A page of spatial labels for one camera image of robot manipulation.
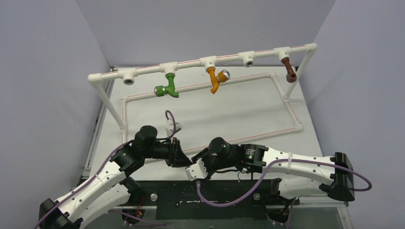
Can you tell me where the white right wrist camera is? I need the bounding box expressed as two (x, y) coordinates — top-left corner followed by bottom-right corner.
(185, 158), (208, 181)

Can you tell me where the white pvc pipe frame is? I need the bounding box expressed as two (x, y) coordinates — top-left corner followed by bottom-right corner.
(87, 43), (317, 155)

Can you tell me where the green plastic faucet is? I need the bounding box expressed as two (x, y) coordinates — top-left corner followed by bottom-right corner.
(154, 73), (179, 98)

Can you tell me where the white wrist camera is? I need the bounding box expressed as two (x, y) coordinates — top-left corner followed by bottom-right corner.
(166, 119), (182, 136)
(185, 158), (208, 181)

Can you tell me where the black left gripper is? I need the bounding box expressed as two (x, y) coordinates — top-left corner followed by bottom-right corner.
(143, 137), (193, 167)

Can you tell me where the brown plastic faucet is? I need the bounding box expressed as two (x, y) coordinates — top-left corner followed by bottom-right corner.
(281, 57), (297, 83)

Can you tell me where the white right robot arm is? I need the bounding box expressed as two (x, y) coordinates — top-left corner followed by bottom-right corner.
(185, 137), (355, 204)

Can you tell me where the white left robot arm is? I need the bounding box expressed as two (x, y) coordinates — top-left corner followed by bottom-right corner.
(35, 123), (192, 229)

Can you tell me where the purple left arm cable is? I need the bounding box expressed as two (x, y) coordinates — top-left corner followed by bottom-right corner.
(33, 110), (177, 229)

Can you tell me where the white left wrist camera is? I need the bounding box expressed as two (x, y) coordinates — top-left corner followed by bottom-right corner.
(166, 119), (182, 136)

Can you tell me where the orange plastic faucet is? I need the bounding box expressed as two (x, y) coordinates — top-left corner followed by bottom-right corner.
(206, 67), (231, 94)

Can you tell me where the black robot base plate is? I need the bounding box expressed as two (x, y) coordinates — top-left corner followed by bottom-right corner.
(113, 178), (300, 222)

